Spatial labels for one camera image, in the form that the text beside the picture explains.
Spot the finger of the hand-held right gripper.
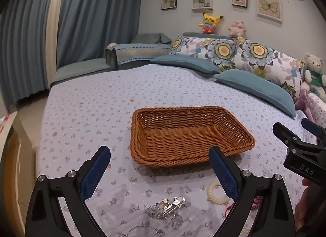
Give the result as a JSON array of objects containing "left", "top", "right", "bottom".
[
  {"left": 301, "top": 118, "right": 326, "bottom": 141},
  {"left": 272, "top": 122, "right": 303, "bottom": 149}
]

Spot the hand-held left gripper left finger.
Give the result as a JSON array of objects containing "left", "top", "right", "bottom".
[{"left": 25, "top": 146, "right": 112, "bottom": 237}]

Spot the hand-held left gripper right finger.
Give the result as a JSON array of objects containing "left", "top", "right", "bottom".
[{"left": 208, "top": 146, "right": 297, "bottom": 237}]

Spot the cream spiral hair tie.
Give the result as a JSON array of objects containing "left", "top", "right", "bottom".
[{"left": 207, "top": 181, "right": 230, "bottom": 205}]

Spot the red string bracelet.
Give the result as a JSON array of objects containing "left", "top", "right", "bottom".
[{"left": 224, "top": 196, "right": 263, "bottom": 217}]

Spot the silver hair clip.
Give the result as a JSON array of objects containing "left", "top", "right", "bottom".
[{"left": 159, "top": 196, "right": 185, "bottom": 218}]

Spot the brown wicker basket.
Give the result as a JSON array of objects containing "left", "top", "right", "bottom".
[{"left": 130, "top": 106, "right": 256, "bottom": 169}]

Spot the thin silver bangle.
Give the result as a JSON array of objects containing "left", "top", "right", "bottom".
[{"left": 127, "top": 225, "right": 164, "bottom": 237}]

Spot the person's right hand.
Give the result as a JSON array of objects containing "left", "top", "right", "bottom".
[{"left": 293, "top": 178, "right": 326, "bottom": 235}]

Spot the pink floral quilt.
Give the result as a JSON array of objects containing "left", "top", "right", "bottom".
[{"left": 295, "top": 90, "right": 326, "bottom": 127}]

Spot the white teddy bear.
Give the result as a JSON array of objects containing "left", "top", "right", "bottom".
[{"left": 301, "top": 53, "right": 326, "bottom": 101}]

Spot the large blue pillow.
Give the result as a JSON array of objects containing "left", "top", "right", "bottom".
[{"left": 214, "top": 69, "right": 297, "bottom": 119}]

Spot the floral pillow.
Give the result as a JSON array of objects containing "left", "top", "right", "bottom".
[
  {"left": 169, "top": 36, "right": 239, "bottom": 72},
  {"left": 233, "top": 37, "right": 306, "bottom": 103}
]

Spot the grey-green sofa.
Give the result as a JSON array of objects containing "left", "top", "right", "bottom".
[{"left": 50, "top": 33, "right": 174, "bottom": 90}]

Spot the red and white paper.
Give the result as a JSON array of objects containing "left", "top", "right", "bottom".
[{"left": 0, "top": 115, "right": 11, "bottom": 131}]

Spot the pink plush toy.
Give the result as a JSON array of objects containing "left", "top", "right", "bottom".
[{"left": 227, "top": 19, "right": 247, "bottom": 38}]

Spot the small blue pillow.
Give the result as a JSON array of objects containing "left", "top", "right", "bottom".
[{"left": 150, "top": 55, "right": 221, "bottom": 74}]

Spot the striped sofa throw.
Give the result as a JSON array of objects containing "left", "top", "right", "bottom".
[{"left": 113, "top": 43, "right": 172, "bottom": 71}]

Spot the yellow plush toy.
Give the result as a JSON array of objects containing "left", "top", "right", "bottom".
[{"left": 199, "top": 13, "right": 225, "bottom": 34}]

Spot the blue-grey headboard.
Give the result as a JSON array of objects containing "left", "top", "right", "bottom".
[{"left": 182, "top": 32, "right": 238, "bottom": 40}]

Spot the folded grey-green cloth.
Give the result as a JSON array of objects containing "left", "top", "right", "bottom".
[{"left": 132, "top": 33, "right": 173, "bottom": 45}]

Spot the blue curtain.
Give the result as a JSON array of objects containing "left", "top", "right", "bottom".
[
  {"left": 57, "top": 0, "right": 146, "bottom": 65},
  {"left": 0, "top": 0, "right": 62, "bottom": 111}
]

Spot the cream sheer curtain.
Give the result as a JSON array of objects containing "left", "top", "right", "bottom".
[{"left": 45, "top": 0, "right": 70, "bottom": 90}]

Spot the butterfly picture frame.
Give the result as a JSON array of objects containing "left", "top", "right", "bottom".
[{"left": 256, "top": 0, "right": 283, "bottom": 22}]

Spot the white box frame picture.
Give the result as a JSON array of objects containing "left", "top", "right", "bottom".
[{"left": 192, "top": 0, "right": 214, "bottom": 12}]

